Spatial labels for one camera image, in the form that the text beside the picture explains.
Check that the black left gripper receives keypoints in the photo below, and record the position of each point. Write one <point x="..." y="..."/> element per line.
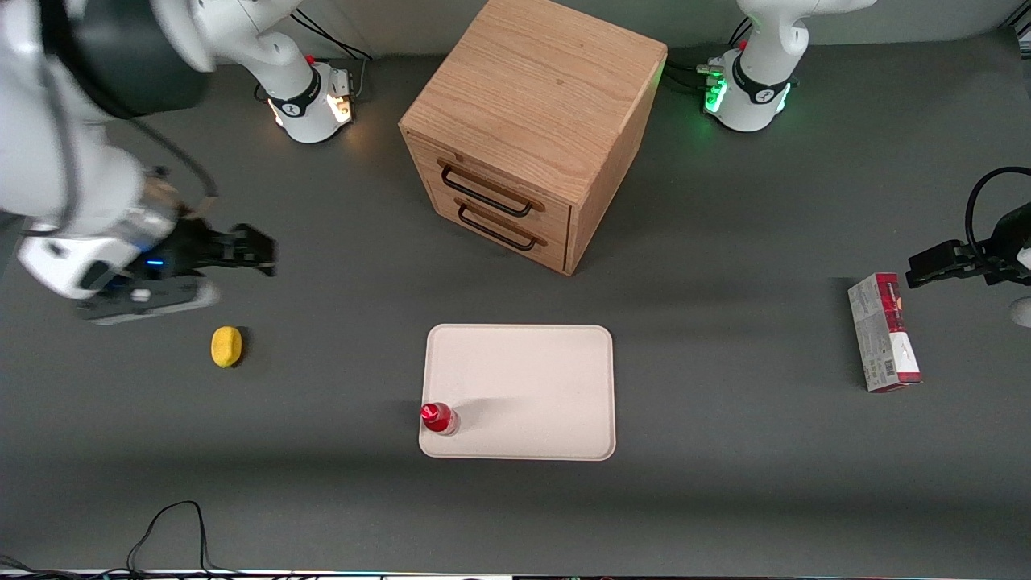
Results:
<point x="1008" y="245"/>

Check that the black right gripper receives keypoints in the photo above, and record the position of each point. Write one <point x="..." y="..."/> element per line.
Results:
<point x="191" y="246"/>

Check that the red coke bottle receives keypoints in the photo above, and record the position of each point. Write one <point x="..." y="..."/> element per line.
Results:
<point x="437" y="416"/>

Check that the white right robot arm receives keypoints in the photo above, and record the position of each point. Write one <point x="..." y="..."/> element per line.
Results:
<point x="64" y="161"/>

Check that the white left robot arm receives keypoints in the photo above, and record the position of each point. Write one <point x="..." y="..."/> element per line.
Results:
<point x="761" y="48"/>

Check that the beige plastic tray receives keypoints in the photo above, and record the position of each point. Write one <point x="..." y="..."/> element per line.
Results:
<point x="532" y="387"/>

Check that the grey and red carton box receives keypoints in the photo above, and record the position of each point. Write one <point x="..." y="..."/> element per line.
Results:
<point x="882" y="334"/>

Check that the yellow lemon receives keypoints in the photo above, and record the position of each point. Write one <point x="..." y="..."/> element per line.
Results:
<point x="226" y="346"/>

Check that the wooden drawer cabinet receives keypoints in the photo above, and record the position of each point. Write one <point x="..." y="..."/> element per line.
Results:
<point x="540" y="89"/>

